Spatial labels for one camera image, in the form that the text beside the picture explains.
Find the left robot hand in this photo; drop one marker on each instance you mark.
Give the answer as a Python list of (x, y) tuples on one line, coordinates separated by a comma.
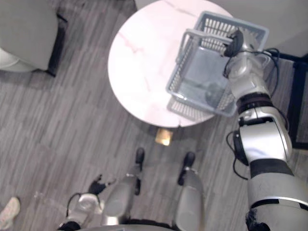
[(97, 187)]

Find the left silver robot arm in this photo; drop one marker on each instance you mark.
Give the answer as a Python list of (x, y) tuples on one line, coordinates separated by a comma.
[(84, 207)]

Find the gold table base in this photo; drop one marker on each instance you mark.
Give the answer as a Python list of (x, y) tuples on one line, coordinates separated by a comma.
[(164, 137)]

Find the round white marble table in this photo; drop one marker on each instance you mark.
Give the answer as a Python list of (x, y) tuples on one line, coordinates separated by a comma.
[(144, 72)]

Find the black metal rack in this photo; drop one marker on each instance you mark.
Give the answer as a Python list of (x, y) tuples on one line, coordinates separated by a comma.
[(297, 96)]

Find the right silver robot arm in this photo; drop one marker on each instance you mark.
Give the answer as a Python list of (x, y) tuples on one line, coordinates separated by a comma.
[(262, 144)]

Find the white round bin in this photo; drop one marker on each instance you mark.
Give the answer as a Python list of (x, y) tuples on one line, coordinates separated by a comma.
[(9, 61)]

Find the person's shoe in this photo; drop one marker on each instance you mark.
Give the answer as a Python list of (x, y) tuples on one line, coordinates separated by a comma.
[(8, 213)]

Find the right dark robot foot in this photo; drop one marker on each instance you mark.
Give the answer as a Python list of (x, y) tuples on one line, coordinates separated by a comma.
[(188, 160)]

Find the left silver robot leg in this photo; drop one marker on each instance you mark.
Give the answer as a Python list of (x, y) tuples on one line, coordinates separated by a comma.
[(120, 197)]

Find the dark robot foot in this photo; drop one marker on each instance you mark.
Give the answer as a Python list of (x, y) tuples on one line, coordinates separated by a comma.
[(140, 155), (188, 160)]

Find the silver robot leg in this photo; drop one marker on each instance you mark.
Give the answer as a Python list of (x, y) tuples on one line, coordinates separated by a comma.
[(120, 197), (190, 199)]

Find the left dark robot foot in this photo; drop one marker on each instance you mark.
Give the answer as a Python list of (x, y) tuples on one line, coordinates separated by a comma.
[(140, 155)]

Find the grey-blue plastic basket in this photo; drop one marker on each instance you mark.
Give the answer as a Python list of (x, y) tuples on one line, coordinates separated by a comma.
[(199, 69)]

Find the right silver robot leg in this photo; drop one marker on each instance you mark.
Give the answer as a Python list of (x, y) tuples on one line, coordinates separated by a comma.
[(190, 199)]

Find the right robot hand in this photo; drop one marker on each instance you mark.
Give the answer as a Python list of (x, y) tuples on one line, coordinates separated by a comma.
[(235, 42)]

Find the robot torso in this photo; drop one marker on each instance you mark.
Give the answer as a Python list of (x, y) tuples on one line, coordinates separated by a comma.
[(130, 226)]

